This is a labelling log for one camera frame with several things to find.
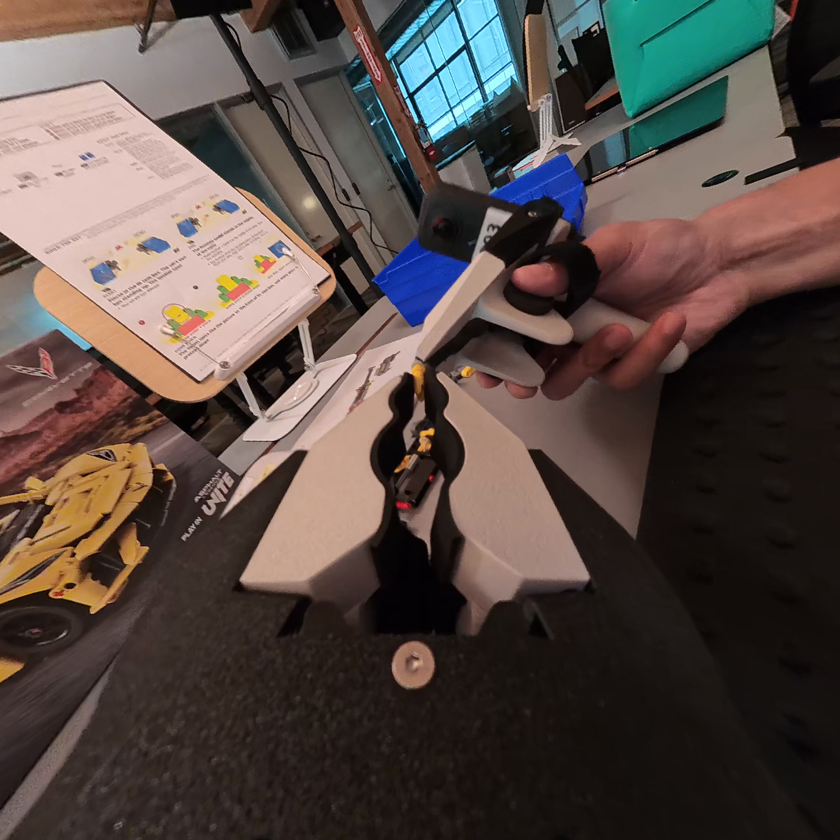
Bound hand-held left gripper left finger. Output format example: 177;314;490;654
238;378;412;629

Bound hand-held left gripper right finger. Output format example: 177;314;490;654
424;373;592;636

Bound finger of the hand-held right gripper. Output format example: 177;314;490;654
451;333;547;389
415;251;576;364

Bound grey black lego chassis assembly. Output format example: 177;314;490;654
392;427;441;511

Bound lego instruction booklet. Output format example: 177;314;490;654
230;335;421;500

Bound black lego set box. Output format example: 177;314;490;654
0;328;240;808

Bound person's right hand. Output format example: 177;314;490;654
474;218;752;403

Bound stack of blue plastic bins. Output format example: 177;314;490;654
373;154;587;327

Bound black tripod pole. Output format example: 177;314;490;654
210;13;378;316

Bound black perforated board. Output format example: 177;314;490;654
640;289;840;840

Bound teal tote bag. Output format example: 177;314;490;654
602;0;777;158

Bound wooden document holder stand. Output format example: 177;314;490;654
33;187;358;442

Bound white printed instruction sheet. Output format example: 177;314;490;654
0;80;331;383

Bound black mesh office chair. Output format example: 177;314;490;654
745;0;840;185

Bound black hanging cable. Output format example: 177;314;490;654
272;95;395;253

